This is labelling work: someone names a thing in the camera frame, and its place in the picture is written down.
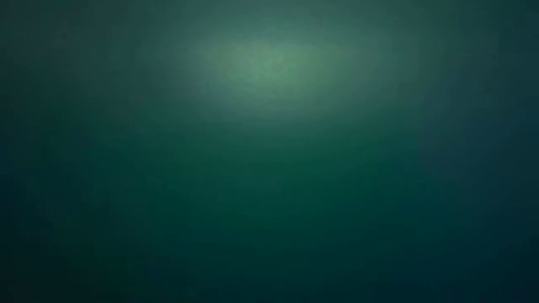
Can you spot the teal plastic bin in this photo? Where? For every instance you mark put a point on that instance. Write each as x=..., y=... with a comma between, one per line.
x=269, y=168

